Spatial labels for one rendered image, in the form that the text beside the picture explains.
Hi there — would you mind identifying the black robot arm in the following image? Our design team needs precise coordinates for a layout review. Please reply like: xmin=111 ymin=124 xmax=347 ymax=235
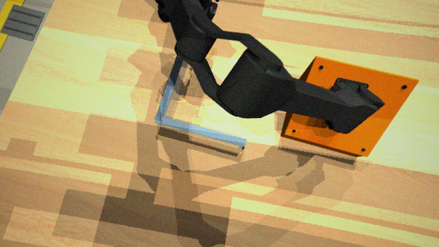
xmin=155 ymin=0 xmax=385 ymax=134

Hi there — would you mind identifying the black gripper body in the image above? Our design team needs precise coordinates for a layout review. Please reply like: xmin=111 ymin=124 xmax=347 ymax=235
xmin=174 ymin=0 xmax=213 ymax=56

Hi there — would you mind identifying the translucent yellow ball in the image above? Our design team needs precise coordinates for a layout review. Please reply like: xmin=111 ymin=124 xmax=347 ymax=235
xmin=205 ymin=48 xmax=214 ymax=60

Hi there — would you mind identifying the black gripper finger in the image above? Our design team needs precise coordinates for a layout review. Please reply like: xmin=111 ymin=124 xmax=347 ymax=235
xmin=211 ymin=2 xmax=217 ymax=21

